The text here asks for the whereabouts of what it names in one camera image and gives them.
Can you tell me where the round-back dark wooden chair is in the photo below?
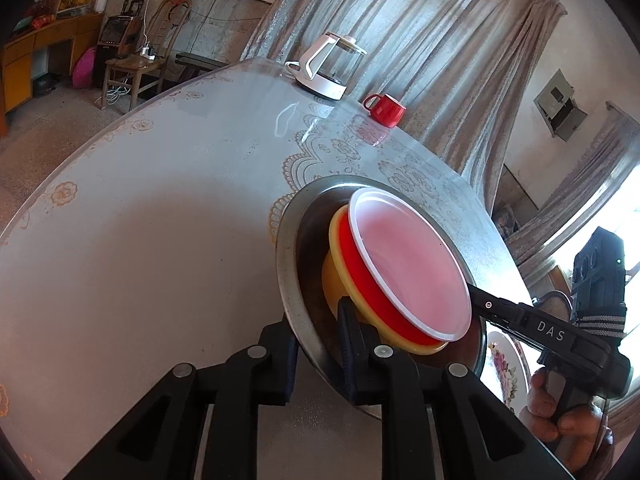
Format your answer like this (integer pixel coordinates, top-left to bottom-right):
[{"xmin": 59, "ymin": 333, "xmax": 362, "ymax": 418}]
[{"xmin": 531, "ymin": 291, "xmax": 575, "ymax": 322}]

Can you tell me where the orange wooden desk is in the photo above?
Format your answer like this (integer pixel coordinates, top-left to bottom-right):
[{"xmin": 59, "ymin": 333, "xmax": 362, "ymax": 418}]
[{"xmin": 0, "ymin": 12, "xmax": 103, "ymax": 136}]

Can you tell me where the grey window curtain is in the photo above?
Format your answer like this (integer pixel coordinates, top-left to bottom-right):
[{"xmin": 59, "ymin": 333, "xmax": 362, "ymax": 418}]
[{"xmin": 507, "ymin": 110, "xmax": 640, "ymax": 271}]

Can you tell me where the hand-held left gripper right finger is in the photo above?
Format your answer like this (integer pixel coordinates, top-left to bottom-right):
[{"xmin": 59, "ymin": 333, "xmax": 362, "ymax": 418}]
[{"xmin": 337, "ymin": 296, "xmax": 576, "ymax": 480}]

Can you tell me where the yellow plastic bowl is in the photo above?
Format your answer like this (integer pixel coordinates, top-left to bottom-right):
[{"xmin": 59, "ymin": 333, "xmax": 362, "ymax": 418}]
[{"xmin": 321, "ymin": 205, "xmax": 451, "ymax": 357}]

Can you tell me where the white glass electric kettle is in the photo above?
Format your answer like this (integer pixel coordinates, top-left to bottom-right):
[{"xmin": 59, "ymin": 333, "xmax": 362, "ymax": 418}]
[{"xmin": 285, "ymin": 31, "xmax": 368, "ymax": 102}]

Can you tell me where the small white rose plate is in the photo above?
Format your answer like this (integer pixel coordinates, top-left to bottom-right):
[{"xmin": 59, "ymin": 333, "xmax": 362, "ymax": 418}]
[{"xmin": 484, "ymin": 329, "xmax": 532, "ymax": 417}]

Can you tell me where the grey cloth bundle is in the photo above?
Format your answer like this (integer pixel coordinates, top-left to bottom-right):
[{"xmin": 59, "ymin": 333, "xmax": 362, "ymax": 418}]
[{"xmin": 492, "ymin": 202, "xmax": 521, "ymax": 241}]

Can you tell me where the dark round floor device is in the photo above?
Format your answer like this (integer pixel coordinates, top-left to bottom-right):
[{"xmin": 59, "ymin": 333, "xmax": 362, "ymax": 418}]
[{"xmin": 31, "ymin": 74, "xmax": 64, "ymax": 97}]

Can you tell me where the stainless steel bowl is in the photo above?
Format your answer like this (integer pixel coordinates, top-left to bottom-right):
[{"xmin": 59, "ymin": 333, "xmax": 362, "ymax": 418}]
[{"xmin": 275, "ymin": 176, "xmax": 488, "ymax": 423}]

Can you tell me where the long grey lace curtain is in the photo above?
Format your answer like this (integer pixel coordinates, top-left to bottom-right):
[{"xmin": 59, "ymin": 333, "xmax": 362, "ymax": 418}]
[{"xmin": 240, "ymin": 0, "xmax": 568, "ymax": 201}]

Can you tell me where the pink bag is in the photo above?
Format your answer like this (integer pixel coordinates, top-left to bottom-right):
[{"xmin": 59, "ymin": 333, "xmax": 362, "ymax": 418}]
[{"xmin": 71, "ymin": 46, "xmax": 97, "ymax": 88}]

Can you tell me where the red plastic bowl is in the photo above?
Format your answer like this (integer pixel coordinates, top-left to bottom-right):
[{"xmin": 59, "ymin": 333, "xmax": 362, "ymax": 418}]
[{"xmin": 337, "ymin": 187, "xmax": 473, "ymax": 348}]

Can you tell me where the person's right hand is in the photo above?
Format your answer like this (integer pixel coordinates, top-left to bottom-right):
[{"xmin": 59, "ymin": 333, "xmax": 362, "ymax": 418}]
[{"xmin": 517, "ymin": 367, "xmax": 609, "ymax": 444}]

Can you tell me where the red mug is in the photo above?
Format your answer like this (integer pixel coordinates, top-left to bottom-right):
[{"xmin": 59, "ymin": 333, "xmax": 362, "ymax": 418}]
[{"xmin": 362, "ymin": 93, "xmax": 407, "ymax": 127}]

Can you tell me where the grey electrical panel box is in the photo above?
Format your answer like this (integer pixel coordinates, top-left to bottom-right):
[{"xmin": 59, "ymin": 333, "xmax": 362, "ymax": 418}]
[{"xmin": 532, "ymin": 71, "xmax": 588, "ymax": 142}]

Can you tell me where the window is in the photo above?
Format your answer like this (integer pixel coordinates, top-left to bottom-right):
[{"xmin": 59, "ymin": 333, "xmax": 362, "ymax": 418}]
[{"xmin": 550, "ymin": 160, "xmax": 640, "ymax": 311}]

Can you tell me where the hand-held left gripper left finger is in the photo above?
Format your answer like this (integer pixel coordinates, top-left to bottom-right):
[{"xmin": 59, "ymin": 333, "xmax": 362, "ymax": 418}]
[{"xmin": 65, "ymin": 322, "xmax": 300, "ymax": 480}]

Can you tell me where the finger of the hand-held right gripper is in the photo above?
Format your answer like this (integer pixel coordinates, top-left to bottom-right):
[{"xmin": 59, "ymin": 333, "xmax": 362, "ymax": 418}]
[{"xmin": 466, "ymin": 283, "xmax": 532, "ymax": 334}]

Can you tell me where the black speaker box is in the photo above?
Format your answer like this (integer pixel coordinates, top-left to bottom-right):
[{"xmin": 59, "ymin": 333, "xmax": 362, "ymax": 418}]
[{"xmin": 95, "ymin": 15, "xmax": 138, "ymax": 76}]

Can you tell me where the dark wooden bench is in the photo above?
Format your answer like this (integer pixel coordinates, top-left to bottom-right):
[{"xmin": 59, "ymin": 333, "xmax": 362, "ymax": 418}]
[{"xmin": 175, "ymin": 51, "xmax": 228, "ymax": 69}]

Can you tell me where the light wooden chair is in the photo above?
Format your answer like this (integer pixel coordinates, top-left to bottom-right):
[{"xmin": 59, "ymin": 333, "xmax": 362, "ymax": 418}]
[{"xmin": 97, "ymin": 0, "xmax": 193, "ymax": 108}]

